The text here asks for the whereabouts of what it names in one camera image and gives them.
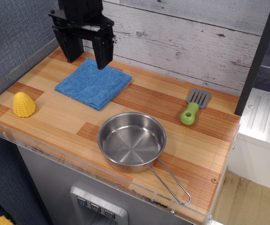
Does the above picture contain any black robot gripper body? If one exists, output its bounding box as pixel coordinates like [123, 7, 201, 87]
[49, 0, 114, 35]

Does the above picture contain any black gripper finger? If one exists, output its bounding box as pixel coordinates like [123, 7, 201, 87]
[53, 25, 84, 62]
[92, 26, 115, 70]

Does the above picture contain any steel pan with wire handle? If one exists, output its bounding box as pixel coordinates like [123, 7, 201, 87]
[97, 112, 192, 206]

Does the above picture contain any green handled grey spatula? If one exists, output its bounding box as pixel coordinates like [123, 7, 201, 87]
[180, 88, 210, 126]

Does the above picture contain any yellow object bottom left corner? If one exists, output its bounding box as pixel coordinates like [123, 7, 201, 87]
[0, 216, 13, 225]

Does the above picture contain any blue folded cloth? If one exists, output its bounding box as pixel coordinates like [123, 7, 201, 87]
[54, 58, 132, 111]

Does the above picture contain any yellow toy corn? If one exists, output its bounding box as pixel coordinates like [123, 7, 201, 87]
[13, 92, 36, 118]

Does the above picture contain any silver dispenser button panel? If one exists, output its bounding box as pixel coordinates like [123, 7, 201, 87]
[70, 186, 129, 225]

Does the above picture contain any white ridged sink unit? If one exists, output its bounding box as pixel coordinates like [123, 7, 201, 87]
[227, 89, 270, 188]

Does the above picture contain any dark right vertical post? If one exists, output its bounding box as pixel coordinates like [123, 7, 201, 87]
[234, 13, 270, 116]

